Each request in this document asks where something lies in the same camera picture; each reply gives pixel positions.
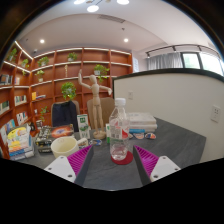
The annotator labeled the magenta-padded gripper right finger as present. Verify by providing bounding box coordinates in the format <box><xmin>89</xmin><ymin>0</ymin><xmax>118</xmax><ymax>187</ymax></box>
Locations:
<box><xmin>132</xmin><ymin>144</ymin><xmax>182</xmax><ymax>187</ymax></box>

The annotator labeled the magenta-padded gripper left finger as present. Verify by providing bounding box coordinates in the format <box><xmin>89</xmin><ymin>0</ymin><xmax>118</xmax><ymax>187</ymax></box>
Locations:
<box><xmin>43</xmin><ymin>144</ymin><xmax>96</xmax><ymax>188</ymax></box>

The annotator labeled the clear plastic water bottle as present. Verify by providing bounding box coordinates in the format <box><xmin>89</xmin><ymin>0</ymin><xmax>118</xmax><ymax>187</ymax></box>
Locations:
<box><xmin>108</xmin><ymin>97</ymin><xmax>131</xmax><ymax>162</ymax></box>

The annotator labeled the cream mug with red print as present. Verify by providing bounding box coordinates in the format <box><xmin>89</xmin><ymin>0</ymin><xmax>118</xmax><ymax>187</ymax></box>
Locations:
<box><xmin>50</xmin><ymin>136</ymin><xmax>89</xmax><ymax>159</ymax></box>

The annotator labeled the flat round red coaster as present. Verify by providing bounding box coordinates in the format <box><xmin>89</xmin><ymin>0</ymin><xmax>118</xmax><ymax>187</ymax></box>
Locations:
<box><xmin>110</xmin><ymin>150</ymin><xmax>134</xmax><ymax>166</ymax></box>

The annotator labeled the green and white drink carton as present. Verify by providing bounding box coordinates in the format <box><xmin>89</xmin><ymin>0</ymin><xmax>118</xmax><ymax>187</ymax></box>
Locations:
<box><xmin>76</xmin><ymin>113</ymin><xmax>91</xmax><ymax>140</ymax></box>

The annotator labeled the stack of colourful books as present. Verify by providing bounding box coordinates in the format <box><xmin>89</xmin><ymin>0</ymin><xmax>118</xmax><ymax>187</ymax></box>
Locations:
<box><xmin>0</xmin><ymin>123</ymin><xmax>36</xmax><ymax>162</ymax></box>

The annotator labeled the stack of white boxes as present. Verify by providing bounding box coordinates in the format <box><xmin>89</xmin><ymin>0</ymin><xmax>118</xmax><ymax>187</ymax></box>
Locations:
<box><xmin>127</xmin><ymin>112</ymin><xmax>158</xmax><ymax>134</ymax></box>

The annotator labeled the chair with dark jacket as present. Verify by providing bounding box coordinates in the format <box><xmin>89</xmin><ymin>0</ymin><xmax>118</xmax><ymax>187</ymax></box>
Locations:
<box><xmin>50</xmin><ymin>100</ymin><xmax>80</xmax><ymax>133</ymax></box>

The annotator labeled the wooden artist mannequin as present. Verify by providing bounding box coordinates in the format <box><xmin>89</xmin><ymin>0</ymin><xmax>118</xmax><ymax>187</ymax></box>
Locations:
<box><xmin>77</xmin><ymin>68</ymin><xmax>113</xmax><ymax>140</ymax></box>

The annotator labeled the tan chair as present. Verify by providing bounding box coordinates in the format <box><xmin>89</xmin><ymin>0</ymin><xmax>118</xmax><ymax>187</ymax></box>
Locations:
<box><xmin>86</xmin><ymin>96</ymin><xmax>116</xmax><ymax>129</ymax></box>

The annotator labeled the wooden shelf unit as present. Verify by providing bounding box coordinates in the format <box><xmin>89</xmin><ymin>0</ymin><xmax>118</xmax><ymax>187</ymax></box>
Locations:
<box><xmin>0</xmin><ymin>40</ymin><xmax>134</xmax><ymax>148</ymax></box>

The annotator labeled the grey curtain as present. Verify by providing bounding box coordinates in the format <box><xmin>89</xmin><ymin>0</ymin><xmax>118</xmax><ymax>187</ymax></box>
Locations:
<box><xmin>146</xmin><ymin>52</ymin><xmax>184</xmax><ymax>71</ymax></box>

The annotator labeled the window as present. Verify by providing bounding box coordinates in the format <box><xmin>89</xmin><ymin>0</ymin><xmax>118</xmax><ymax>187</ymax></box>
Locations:
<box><xmin>181</xmin><ymin>51</ymin><xmax>224</xmax><ymax>77</ymax></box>

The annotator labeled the ceiling air vent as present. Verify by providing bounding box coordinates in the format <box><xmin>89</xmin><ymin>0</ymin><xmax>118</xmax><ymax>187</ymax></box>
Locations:
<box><xmin>97</xmin><ymin>14</ymin><xmax>127</xmax><ymax>24</ymax></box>

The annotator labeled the group of ceiling lights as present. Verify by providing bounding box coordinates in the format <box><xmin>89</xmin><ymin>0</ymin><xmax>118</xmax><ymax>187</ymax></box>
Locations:
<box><xmin>39</xmin><ymin>0</ymin><xmax>131</xmax><ymax>45</ymax></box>

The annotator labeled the white wall socket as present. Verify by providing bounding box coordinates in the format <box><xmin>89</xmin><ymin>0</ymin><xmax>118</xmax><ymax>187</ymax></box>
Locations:
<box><xmin>210</xmin><ymin>105</ymin><xmax>222</xmax><ymax>123</ymax></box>

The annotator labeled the black track light rail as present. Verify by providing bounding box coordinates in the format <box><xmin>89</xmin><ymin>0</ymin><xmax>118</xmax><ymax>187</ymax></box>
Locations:
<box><xmin>145</xmin><ymin>43</ymin><xmax>218</xmax><ymax>58</ymax></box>

